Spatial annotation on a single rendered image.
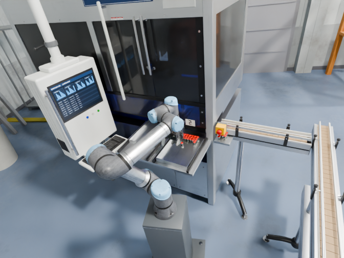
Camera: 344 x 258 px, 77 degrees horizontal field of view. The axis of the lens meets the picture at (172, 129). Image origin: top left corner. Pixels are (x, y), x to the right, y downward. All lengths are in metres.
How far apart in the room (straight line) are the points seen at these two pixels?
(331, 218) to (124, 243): 1.71
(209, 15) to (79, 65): 1.04
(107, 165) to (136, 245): 1.41
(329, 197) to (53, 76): 1.91
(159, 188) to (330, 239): 0.88
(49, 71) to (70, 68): 0.15
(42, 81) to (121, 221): 1.54
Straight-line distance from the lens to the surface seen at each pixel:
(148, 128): 2.05
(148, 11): 1.61
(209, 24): 1.44
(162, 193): 1.31
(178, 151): 1.73
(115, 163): 1.03
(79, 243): 2.56
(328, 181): 1.61
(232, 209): 2.46
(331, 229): 1.40
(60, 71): 1.83
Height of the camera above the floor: 2.03
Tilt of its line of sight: 35 degrees down
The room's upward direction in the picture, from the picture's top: 8 degrees counter-clockwise
